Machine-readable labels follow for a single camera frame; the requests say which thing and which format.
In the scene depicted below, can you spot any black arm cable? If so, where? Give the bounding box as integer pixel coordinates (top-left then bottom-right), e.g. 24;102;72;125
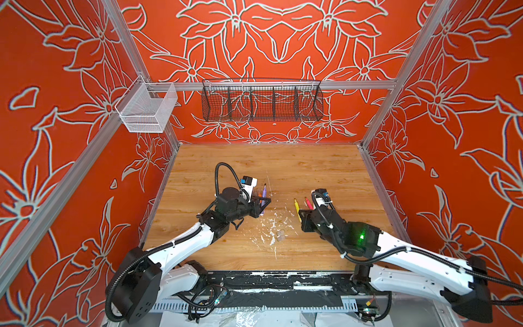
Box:
311;191;523;307
214;162;244;197

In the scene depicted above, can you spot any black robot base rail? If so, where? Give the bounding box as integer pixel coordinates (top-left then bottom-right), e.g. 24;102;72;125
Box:
183;271;388;309

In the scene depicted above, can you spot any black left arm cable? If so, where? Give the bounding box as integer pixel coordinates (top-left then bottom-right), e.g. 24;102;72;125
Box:
214;162;244;197

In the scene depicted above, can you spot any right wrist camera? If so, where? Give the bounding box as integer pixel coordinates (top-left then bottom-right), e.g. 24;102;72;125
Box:
312;189;332;208

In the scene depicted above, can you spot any black wire basket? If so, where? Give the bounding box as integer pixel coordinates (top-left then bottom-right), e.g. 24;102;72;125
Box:
201;78;324;123

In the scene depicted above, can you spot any right aluminium frame post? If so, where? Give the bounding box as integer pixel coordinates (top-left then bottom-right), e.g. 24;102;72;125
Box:
361;0;454;148

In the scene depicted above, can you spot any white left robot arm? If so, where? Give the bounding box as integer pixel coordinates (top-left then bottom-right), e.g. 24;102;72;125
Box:
104;187;272;324

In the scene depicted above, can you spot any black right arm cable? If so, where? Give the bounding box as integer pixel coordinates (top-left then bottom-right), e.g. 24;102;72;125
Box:
311;191;523;307

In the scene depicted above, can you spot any aluminium corner frame post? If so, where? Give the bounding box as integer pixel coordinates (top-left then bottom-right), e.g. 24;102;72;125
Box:
103;1;179;150

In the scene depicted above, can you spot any pink highlighter pen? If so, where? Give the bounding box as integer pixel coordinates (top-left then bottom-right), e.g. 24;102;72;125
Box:
305;197;315;210

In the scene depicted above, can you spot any purple highlighter pen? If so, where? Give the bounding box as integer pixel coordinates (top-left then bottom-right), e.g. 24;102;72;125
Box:
261;183;267;205

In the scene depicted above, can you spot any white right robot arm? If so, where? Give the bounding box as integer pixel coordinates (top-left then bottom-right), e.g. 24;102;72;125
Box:
298;205;493;324

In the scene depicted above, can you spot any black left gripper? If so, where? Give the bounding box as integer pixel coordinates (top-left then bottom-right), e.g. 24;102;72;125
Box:
226;193;270;223

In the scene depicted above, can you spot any white mesh basket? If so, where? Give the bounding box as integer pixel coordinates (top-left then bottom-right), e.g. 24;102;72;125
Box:
115;76;178;133

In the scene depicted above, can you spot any yellow highlighter pen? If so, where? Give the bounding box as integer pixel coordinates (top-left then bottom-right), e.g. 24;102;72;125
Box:
294;198;302;222

